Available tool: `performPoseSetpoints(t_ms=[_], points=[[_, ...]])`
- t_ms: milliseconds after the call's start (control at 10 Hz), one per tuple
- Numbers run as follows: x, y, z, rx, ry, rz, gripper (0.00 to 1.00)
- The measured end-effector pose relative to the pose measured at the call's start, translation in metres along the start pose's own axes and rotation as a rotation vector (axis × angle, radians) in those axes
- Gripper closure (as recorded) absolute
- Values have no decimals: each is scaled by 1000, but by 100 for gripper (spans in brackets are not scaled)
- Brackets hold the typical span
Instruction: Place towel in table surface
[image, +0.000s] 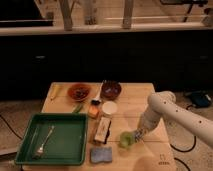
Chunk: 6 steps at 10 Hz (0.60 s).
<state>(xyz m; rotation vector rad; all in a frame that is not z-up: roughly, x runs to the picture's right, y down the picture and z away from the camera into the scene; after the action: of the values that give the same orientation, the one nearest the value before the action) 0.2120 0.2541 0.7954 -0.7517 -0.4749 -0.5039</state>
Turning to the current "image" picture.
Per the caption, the dark brown bowl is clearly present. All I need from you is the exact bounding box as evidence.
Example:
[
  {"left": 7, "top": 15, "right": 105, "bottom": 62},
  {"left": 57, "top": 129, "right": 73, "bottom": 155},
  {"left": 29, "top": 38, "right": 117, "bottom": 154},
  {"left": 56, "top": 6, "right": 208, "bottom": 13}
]
[{"left": 101, "top": 81, "right": 122, "bottom": 100}]

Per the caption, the yellow banana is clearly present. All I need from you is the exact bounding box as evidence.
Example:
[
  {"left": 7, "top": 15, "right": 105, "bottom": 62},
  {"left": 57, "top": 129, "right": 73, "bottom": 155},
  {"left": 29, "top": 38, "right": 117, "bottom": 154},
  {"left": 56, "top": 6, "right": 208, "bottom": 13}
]
[{"left": 50, "top": 84, "right": 61, "bottom": 101}]

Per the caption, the brown white box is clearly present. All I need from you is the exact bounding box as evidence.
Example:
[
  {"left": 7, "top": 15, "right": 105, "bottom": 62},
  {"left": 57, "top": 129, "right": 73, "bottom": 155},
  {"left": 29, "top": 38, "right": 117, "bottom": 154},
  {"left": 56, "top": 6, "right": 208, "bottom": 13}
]
[{"left": 94, "top": 117, "right": 111, "bottom": 144}]

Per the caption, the dark blue bag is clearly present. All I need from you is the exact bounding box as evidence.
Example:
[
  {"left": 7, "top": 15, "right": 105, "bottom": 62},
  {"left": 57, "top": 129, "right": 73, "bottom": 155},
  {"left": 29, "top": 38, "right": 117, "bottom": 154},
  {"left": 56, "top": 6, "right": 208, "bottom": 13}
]
[{"left": 190, "top": 92, "right": 212, "bottom": 108}]

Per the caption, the green plastic tray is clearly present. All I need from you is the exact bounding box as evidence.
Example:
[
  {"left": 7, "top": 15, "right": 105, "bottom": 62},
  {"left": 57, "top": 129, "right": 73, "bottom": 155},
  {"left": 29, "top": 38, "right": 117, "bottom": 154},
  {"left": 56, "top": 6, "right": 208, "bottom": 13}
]
[{"left": 15, "top": 113, "right": 88, "bottom": 166}]

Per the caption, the green pepper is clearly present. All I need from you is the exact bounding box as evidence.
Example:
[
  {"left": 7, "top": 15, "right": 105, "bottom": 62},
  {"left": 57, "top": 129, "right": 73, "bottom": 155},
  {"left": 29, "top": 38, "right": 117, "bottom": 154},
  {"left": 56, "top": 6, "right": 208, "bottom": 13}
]
[{"left": 72, "top": 104, "right": 83, "bottom": 114}]

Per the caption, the black floor cable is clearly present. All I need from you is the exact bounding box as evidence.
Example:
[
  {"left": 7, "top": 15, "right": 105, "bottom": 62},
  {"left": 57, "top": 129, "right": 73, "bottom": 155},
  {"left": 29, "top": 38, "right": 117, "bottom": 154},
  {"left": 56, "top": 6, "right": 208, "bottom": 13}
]
[{"left": 169, "top": 103, "right": 198, "bottom": 171}]

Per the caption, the dark low cabinet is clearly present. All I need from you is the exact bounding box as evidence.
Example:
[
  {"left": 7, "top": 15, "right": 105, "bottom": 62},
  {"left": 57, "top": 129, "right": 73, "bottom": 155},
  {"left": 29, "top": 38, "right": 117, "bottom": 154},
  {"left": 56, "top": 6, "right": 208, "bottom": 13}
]
[{"left": 0, "top": 30, "right": 213, "bottom": 100}]

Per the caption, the white handled brush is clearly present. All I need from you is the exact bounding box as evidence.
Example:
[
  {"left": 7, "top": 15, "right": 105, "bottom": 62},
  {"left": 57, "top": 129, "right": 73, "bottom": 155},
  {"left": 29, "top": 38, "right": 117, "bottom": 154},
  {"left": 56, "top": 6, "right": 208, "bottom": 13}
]
[{"left": 91, "top": 80, "right": 105, "bottom": 105}]

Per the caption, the silver fork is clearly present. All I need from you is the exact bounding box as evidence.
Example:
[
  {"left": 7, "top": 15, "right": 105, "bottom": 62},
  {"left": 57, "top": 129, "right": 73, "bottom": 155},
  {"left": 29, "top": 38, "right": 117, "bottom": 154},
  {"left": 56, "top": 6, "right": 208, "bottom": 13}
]
[{"left": 34, "top": 126, "right": 54, "bottom": 158}]

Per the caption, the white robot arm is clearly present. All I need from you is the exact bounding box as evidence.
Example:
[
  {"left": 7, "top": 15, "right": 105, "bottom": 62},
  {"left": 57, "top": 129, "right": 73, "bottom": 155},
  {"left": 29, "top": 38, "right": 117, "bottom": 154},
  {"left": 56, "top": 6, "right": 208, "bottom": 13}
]
[{"left": 133, "top": 91, "right": 213, "bottom": 148}]

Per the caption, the green cup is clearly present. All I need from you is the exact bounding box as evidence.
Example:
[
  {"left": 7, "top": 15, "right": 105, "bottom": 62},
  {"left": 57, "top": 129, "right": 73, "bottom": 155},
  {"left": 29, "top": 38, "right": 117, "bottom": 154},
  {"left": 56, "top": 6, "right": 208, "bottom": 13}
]
[{"left": 120, "top": 132, "right": 135, "bottom": 148}]

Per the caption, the orange block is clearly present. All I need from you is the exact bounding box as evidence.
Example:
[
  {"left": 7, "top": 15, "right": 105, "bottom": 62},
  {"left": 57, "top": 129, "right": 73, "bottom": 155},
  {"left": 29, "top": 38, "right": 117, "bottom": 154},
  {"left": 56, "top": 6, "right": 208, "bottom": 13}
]
[{"left": 88, "top": 105, "right": 99, "bottom": 118}]

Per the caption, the blue sponge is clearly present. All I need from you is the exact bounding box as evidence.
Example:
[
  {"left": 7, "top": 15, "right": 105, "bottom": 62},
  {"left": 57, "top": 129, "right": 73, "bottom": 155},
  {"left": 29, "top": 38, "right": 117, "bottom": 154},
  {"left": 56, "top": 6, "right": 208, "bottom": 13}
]
[{"left": 90, "top": 147, "right": 112, "bottom": 163}]

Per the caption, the white round lid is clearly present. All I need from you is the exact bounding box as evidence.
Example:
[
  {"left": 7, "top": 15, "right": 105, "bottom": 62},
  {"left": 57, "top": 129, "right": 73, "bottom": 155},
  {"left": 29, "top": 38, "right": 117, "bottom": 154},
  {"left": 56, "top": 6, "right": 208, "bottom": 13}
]
[{"left": 102, "top": 101, "right": 117, "bottom": 115}]

